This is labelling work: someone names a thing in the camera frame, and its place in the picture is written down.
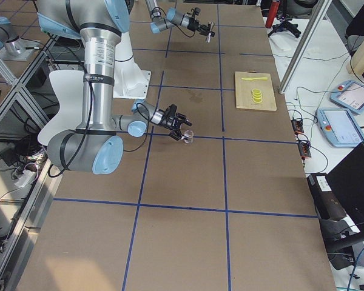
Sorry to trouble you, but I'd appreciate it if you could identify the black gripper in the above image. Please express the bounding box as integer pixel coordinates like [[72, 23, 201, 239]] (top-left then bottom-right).
[[158, 104, 192, 141], [187, 8, 215, 37]]

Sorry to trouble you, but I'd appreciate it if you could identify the steel double jigger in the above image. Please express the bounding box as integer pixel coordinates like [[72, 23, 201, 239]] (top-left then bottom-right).
[[206, 21, 215, 43]]

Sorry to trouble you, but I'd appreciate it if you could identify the clear glass cup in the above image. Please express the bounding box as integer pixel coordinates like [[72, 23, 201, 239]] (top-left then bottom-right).
[[183, 130, 194, 144]]

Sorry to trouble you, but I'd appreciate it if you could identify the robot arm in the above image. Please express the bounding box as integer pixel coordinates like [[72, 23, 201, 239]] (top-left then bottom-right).
[[36, 1, 189, 175], [146, 1, 215, 43]]

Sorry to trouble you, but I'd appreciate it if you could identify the yellow plastic knife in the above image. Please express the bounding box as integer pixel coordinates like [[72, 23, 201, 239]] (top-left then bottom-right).
[[240, 76, 269, 81]]

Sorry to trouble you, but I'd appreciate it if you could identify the bamboo cutting board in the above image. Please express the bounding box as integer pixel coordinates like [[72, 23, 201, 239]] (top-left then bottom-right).
[[234, 72, 277, 112]]

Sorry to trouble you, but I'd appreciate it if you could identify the red cylinder bottle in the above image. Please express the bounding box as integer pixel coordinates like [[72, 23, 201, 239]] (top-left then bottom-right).
[[265, 0, 280, 28]]

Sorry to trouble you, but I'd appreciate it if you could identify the front lemon slice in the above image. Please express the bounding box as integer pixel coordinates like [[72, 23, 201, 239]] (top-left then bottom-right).
[[252, 98, 263, 104]]

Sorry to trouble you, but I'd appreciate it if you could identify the near blue teach pendant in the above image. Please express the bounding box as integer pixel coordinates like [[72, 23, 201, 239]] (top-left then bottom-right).
[[316, 108, 364, 148]]

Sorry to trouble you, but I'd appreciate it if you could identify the blue teach pendant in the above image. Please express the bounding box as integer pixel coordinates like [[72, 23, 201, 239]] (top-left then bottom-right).
[[329, 80, 364, 115], [316, 108, 364, 148]]

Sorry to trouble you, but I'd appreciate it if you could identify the far blue teach pendant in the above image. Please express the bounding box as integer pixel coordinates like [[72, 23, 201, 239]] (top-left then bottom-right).
[[329, 80, 364, 115]]

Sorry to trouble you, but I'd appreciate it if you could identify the black box with label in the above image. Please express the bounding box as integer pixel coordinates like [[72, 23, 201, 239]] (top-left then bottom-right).
[[307, 173, 346, 221]]

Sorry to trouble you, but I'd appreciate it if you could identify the black monitor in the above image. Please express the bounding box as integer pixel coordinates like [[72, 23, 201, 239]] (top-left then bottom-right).
[[326, 142, 364, 224]]

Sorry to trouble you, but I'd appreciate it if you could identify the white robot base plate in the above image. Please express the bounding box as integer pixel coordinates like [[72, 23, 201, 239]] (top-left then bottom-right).
[[113, 32, 151, 99]]

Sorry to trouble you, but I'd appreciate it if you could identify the aluminium frame post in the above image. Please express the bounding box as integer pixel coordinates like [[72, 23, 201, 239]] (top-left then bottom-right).
[[278, 0, 332, 94]]

